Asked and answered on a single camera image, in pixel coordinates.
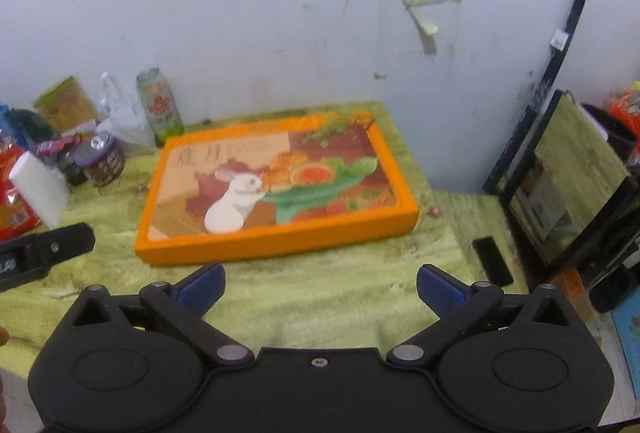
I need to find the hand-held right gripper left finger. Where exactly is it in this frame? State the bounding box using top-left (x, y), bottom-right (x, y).
top-left (74, 262), bottom-right (253, 368)

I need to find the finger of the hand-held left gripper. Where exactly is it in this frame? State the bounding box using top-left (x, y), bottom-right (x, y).
top-left (22, 222), bottom-right (96, 270)

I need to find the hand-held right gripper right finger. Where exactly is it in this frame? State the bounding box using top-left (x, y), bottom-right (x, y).
top-left (387, 264), bottom-right (568, 369)

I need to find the orange printed box lid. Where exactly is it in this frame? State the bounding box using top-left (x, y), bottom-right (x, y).
top-left (134, 113), bottom-right (420, 266)

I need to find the green wood-grain desktop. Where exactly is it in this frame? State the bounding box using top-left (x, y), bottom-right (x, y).
top-left (0, 100), bottom-right (436, 371)

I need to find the red snack packet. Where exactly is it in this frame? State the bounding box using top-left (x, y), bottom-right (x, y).
top-left (0, 143), bottom-right (43, 241)

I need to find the white cup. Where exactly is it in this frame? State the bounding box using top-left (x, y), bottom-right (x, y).
top-left (9, 152), bottom-right (71, 230)

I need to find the black phone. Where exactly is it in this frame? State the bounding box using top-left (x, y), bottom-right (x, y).
top-left (472, 237), bottom-right (515, 288)

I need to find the small black jar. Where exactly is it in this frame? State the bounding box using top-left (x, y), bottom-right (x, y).
top-left (57, 153), bottom-right (88, 186)

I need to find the brown jar purple lid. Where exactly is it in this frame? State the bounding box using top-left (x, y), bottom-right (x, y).
top-left (74, 133), bottom-right (127, 186)

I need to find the pink labelled small bottle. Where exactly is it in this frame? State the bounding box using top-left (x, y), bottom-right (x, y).
top-left (39, 136), bottom-right (83, 159)

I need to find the dark green bag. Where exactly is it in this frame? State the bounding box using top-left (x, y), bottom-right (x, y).
top-left (10, 108), bottom-right (63, 144)

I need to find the blue water bottle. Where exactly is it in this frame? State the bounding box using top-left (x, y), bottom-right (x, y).
top-left (0, 106), bottom-right (28, 151)

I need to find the white plastic bag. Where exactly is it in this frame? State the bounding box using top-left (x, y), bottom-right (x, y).
top-left (97, 72), bottom-right (158, 156)

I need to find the cardboard box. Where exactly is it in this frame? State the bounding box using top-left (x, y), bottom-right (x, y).
top-left (515, 153), bottom-right (571, 244)

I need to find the yellow-green snack bag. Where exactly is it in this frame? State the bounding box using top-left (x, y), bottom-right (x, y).
top-left (32, 76), bottom-right (101, 134)

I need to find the green beer can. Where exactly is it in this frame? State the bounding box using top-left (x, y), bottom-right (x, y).
top-left (136, 67), bottom-right (185, 148)

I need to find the dark blue printed board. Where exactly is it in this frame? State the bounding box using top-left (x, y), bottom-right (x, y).
top-left (482, 0), bottom-right (591, 194)

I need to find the black frame shelf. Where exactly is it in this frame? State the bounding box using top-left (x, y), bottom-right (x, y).
top-left (497, 89), bottom-right (640, 314)

